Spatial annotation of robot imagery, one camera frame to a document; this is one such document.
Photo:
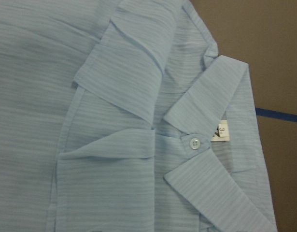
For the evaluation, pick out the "light blue button-up shirt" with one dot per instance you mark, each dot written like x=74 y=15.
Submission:
x=121 y=116

